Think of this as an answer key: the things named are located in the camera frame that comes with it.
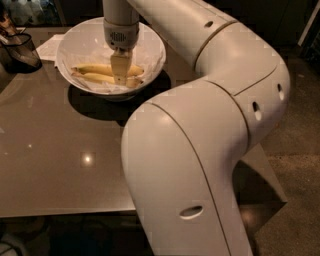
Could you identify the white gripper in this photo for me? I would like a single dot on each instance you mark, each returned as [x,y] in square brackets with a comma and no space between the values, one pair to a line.
[121,35]

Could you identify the yellow banana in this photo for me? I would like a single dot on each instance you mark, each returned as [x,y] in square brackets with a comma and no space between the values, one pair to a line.
[99,78]
[104,69]

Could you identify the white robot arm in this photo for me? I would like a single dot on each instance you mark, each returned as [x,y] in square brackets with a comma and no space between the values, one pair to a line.
[179,148]

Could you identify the white bowl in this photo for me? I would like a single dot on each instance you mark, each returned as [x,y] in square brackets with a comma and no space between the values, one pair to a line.
[83,43]

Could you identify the white paper liner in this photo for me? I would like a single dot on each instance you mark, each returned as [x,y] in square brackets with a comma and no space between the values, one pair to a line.
[83,50]

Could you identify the white paper sheet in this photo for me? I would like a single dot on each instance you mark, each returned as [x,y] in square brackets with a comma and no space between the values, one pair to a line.
[48,50]

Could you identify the dark glass container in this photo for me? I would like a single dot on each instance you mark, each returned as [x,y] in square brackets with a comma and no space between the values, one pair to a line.
[23,57]

